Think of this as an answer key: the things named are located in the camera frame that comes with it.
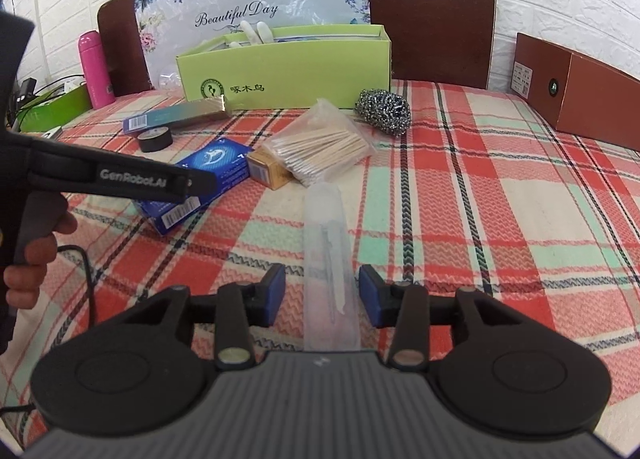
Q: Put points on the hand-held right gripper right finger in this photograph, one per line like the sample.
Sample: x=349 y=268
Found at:
x=372 y=294

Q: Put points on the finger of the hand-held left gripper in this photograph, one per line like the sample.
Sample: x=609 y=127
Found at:
x=200 y=181

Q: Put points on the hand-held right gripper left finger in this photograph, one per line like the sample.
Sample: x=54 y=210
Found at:
x=274 y=294

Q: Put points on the blue box with barcode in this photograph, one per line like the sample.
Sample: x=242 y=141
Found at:
x=220 y=161

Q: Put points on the black tape roll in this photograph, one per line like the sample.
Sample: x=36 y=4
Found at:
x=155 y=140

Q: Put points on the gold cardboard box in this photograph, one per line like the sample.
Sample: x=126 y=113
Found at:
x=267 y=171

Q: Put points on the iridescent blue gold slim box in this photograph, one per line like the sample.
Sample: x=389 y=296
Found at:
x=175 y=115

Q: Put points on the clear plastic sleeve with tool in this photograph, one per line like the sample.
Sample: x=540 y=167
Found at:
x=327 y=239

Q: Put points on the bag of cotton swabs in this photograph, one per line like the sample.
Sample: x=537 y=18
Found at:
x=320 y=149

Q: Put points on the light green cardboard box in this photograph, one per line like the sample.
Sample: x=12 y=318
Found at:
x=300 y=74

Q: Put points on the white glove with pink cuff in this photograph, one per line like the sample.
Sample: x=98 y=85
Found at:
x=262 y=32

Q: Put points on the steel wool scourer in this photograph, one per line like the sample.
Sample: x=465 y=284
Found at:
x=382 y=111

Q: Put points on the person's left hand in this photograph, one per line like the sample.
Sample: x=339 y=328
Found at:
x=25 y=284

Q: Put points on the white flat device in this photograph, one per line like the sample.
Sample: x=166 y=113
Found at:
x=52 y=131

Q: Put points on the small white box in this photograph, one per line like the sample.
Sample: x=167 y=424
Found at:
x=75 y=86

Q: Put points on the pink thermos bottle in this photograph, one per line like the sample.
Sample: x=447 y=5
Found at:
x=97 y=74

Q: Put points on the black power adapter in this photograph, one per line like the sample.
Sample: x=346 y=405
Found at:
x=26 y=91

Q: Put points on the plaid tablecloth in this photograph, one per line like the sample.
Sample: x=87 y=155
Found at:
x=500 y=219

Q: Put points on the brown shoe box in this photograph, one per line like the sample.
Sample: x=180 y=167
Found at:
x=590 y=99

